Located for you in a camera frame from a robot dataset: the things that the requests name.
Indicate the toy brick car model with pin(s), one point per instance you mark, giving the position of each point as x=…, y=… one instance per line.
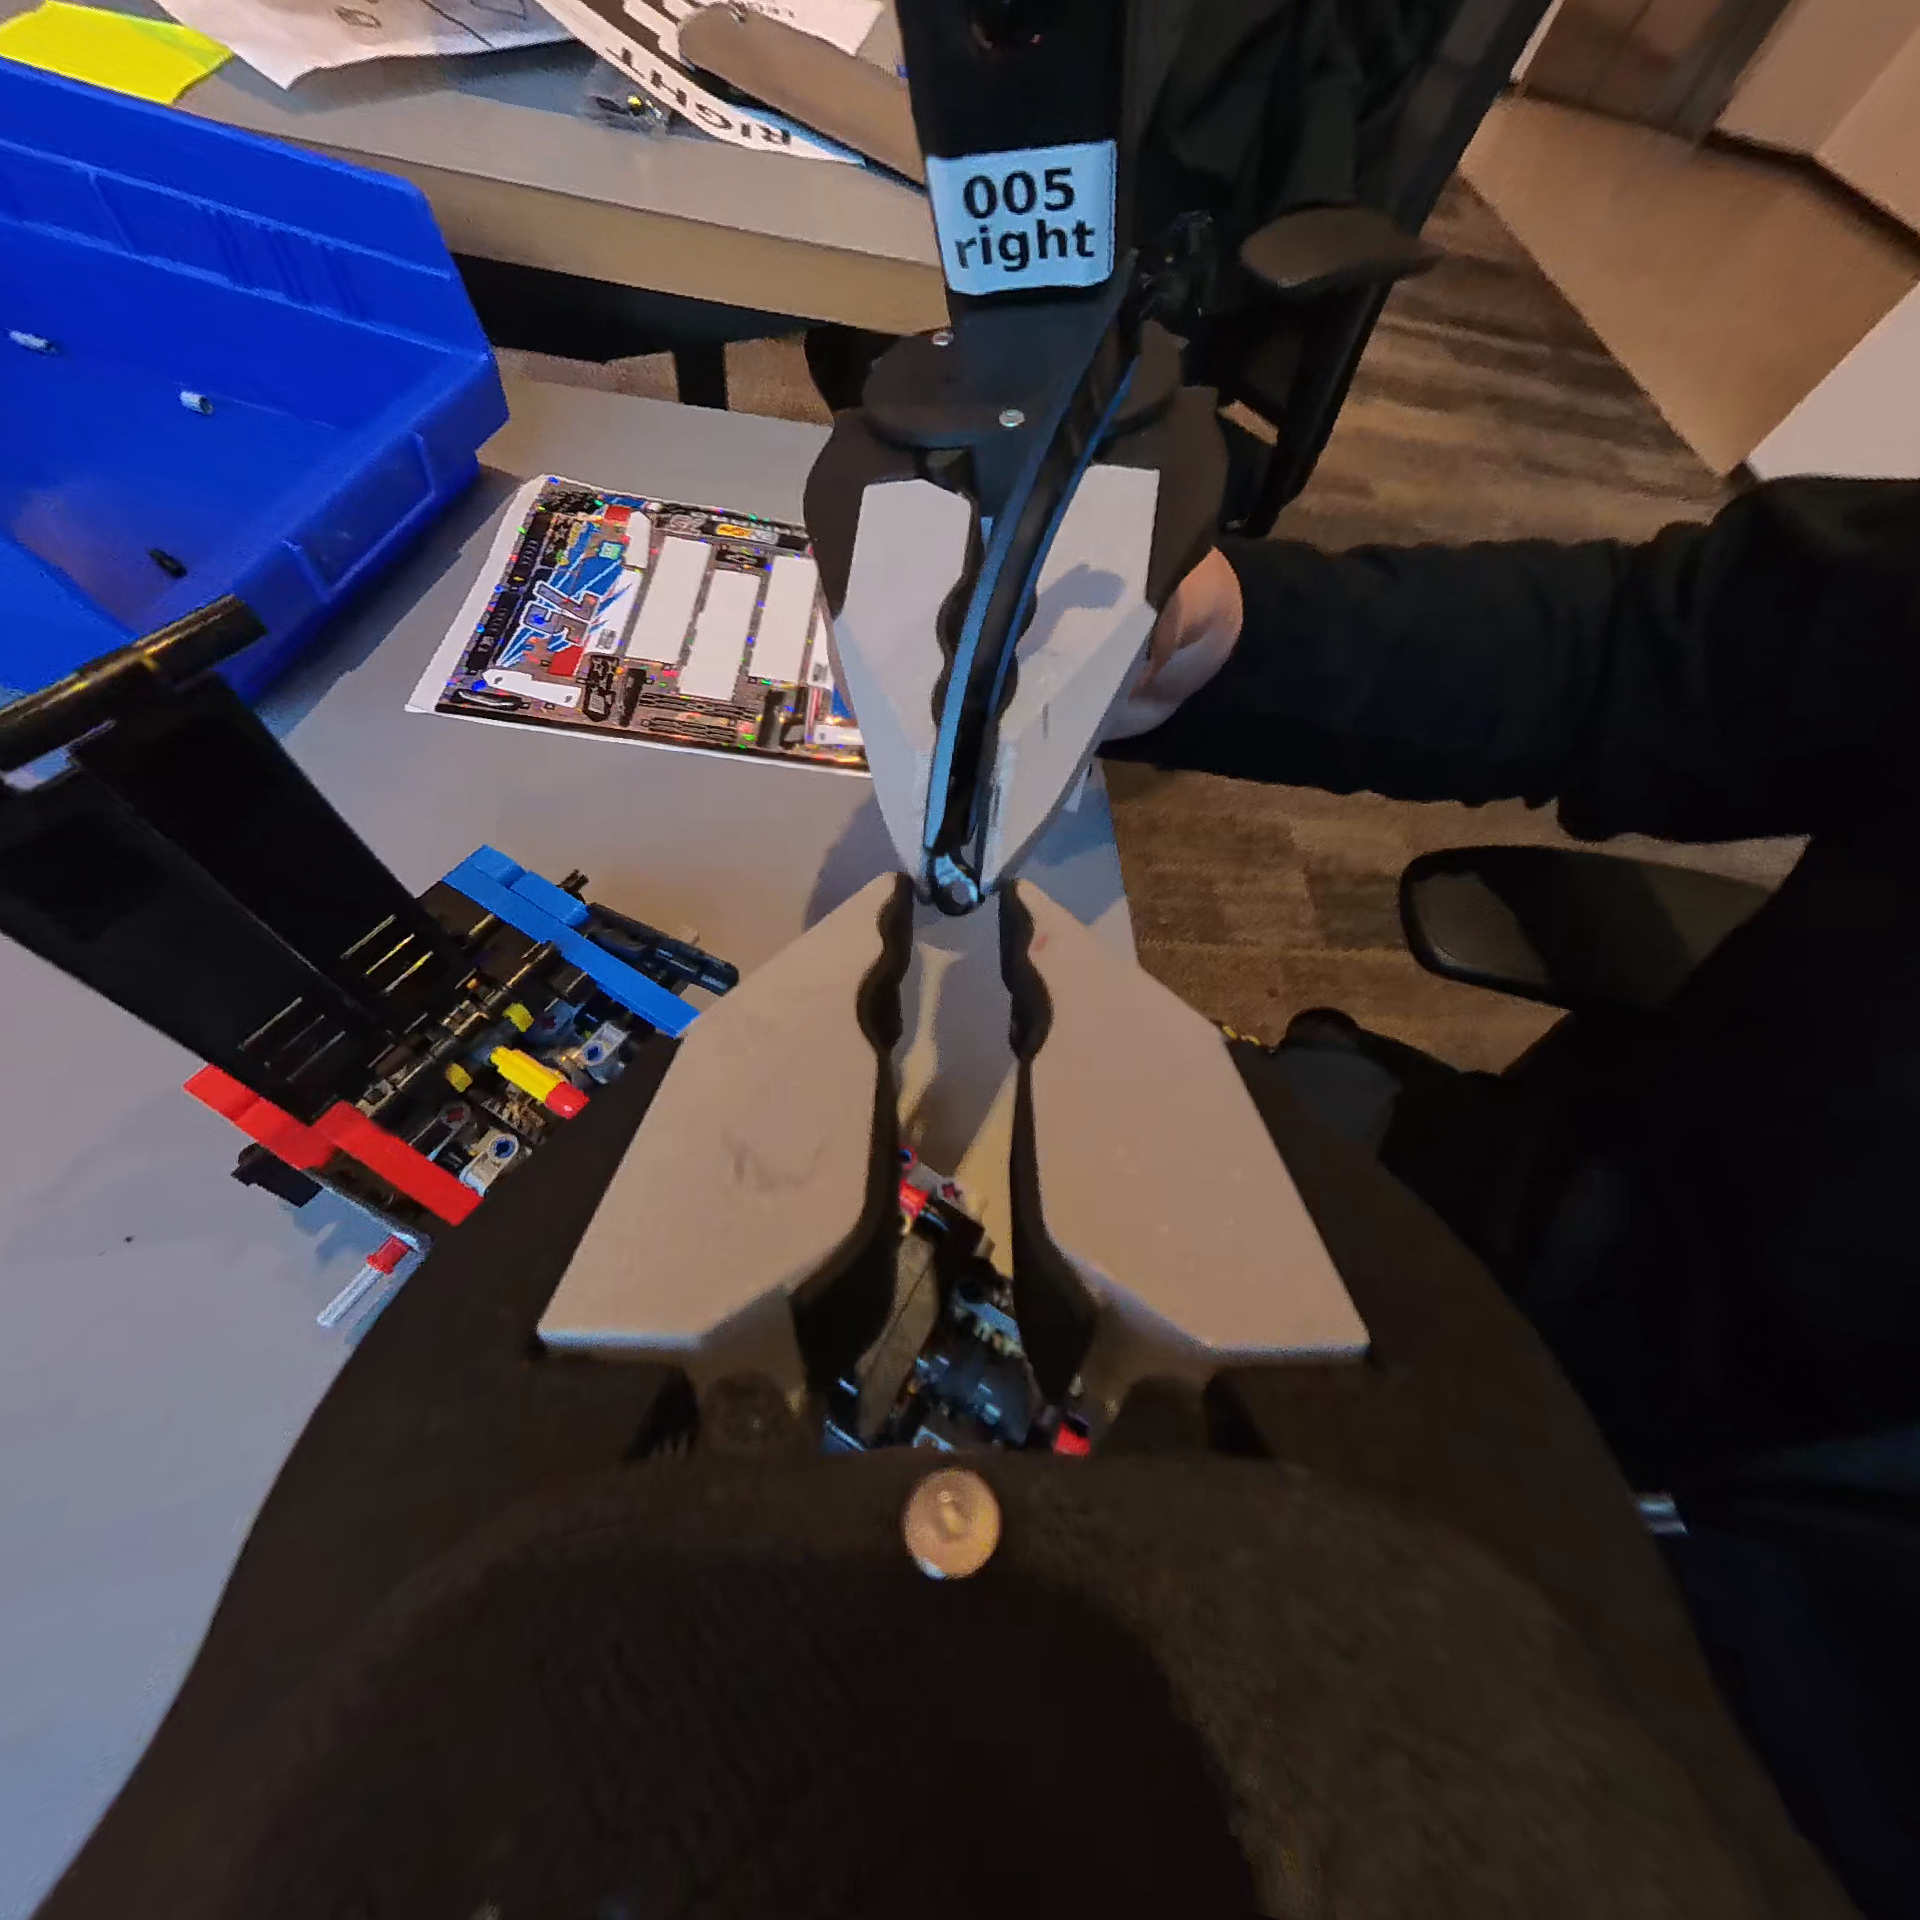
x=510, y=1050

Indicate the white printed paper tag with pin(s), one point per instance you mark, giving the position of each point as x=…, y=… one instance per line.
x=662, y=76

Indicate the person's right hand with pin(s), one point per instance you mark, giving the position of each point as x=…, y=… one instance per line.
x=1193, y=644

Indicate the brown cardboard box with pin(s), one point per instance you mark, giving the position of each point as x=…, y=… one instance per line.
x=1652, y=269

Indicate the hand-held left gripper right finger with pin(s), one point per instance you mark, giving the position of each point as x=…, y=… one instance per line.
x=1185, y=1200

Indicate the grey back table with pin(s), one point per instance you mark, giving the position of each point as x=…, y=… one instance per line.
x=599, y=224

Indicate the grey board with blue mark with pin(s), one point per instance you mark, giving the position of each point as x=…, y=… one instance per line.
x=809, y=90

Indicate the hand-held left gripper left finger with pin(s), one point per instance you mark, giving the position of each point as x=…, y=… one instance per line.
x=721, y=1170

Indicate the person's right forearm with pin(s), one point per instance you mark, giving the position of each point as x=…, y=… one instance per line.
x=1501, y=674

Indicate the black chair armrest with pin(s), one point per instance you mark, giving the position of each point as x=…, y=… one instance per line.
x=1576, y=915

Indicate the white box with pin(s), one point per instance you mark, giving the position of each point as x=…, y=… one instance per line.
x=1862, y=404

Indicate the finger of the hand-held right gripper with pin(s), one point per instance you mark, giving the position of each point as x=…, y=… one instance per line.
x=901, y=629
x=1095, y=599

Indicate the yellow paper note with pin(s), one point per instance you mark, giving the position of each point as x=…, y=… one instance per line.
x=106, y=44

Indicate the black office chair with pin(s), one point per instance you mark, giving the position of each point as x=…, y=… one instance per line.
x=1350, y=120

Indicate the holographic sticker sheet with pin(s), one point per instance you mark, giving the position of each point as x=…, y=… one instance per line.
x=704, y=629

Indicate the white paper sheet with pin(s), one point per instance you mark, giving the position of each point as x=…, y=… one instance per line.
x=345, y=29

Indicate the red striped black curved panel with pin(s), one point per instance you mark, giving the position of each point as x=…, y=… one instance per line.
x=984, y=599

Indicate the blue plastic bin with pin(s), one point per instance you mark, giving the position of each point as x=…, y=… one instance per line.
x=224, y=493

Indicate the grey desk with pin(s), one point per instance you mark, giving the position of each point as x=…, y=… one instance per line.
x=149, y=1348

